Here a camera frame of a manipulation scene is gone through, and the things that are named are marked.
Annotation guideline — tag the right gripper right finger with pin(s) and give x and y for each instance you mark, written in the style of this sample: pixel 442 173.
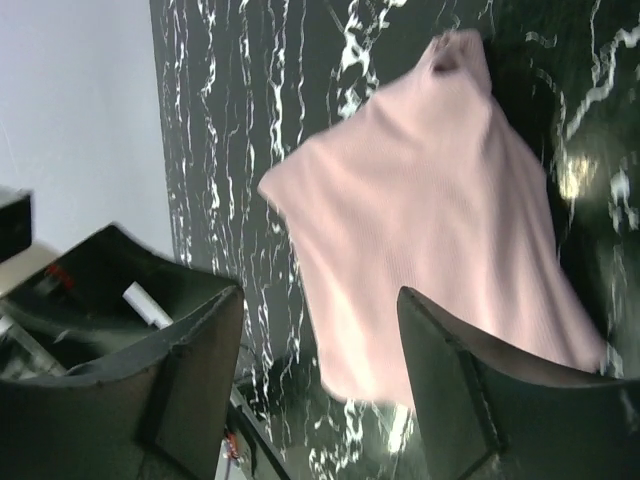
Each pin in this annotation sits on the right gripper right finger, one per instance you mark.
pixel 488 410

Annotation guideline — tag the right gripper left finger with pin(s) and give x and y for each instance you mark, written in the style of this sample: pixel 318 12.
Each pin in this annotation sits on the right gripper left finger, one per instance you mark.
pixel 117 363

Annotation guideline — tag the pink tank top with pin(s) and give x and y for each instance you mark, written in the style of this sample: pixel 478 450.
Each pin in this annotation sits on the pink tank top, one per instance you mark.
pixel 426 186

